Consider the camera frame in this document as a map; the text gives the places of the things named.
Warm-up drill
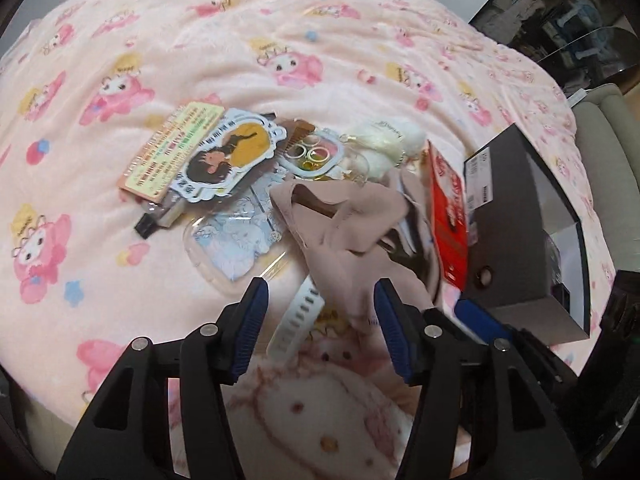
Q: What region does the black storage box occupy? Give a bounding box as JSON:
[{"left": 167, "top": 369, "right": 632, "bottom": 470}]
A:
[{"left": 462, "top": 122, "right": 593, "bottom": 347}]

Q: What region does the grey sofa cushion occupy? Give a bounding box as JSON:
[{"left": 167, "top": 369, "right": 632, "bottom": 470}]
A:
[{"left": 570, "top": 82, "right": 640, "bottom": 276}]

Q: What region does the red printed packet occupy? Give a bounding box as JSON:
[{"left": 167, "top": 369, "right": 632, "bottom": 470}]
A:
[{"left": 425, "top": 140, "right": 471, "bottom": 291}]

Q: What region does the beige cloth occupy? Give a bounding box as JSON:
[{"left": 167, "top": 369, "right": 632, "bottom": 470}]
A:
[{"left": 269, "top": 167, "right": 443, "bottom": 341}]

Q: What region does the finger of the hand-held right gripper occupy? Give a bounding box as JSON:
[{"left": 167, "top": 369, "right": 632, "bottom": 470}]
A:
[{"left": 454, "top": 298, "right": 576, "bottom": 391}]

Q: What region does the pink printed blanket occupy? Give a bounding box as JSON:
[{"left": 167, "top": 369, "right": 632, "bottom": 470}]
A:
[{"left": 0, "top": 0, "right": 621, "bottom": 480}]

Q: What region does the small black-capped bottle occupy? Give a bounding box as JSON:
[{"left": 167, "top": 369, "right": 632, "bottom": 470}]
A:
[{"left": 134, "top": 199, "right": 183, "bottom": 235}]

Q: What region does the pink and green card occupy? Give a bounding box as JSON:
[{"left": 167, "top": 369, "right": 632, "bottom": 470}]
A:
[{"left": 119, "top": 101, "right": 227, "bottom": 201}]

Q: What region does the cartoon character sticker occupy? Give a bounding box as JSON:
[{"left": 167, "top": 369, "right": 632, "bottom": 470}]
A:
[{"left": 167, "top": 108, "right": 287, "bottom": 204}]

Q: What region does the white watch strap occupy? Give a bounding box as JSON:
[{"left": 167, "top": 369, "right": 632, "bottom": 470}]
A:
[{"left": 265, "top": 276, "right": 326, "bottom": 361}]

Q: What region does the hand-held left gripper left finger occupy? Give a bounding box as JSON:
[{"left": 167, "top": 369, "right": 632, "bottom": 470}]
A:
[{"left": 55, "top": 276, "right": 271, "bottom": 480}]

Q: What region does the pink plush character cloth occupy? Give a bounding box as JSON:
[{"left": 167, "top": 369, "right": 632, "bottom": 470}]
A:
[{"left": 165, "top": 310, "right": 476, "bottom": 480}]

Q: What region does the brown comb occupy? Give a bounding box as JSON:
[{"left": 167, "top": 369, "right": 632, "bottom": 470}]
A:
[{"left": 277, "top": 117, "right": 316, "bottom": 161}]

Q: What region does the cream fluffy pompom keychain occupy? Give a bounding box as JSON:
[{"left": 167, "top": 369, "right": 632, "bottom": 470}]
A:
[{"left": 345, "top": 119, "right": 428, "bottom": 181}]

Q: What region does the glass display cabinet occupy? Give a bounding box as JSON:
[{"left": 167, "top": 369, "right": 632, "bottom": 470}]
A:
[{"left": 467, "top": 0, "right": 640, "bottom": 96}]

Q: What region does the clear case with rings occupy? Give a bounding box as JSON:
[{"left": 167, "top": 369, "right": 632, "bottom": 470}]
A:
[{"left": 282, "top": 127, "right": 348, "bottom": 179}]

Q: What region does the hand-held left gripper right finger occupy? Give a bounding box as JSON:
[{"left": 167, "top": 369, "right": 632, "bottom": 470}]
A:
[{"left": 374, "top": 277, "right": 586, "bottom": 480}]

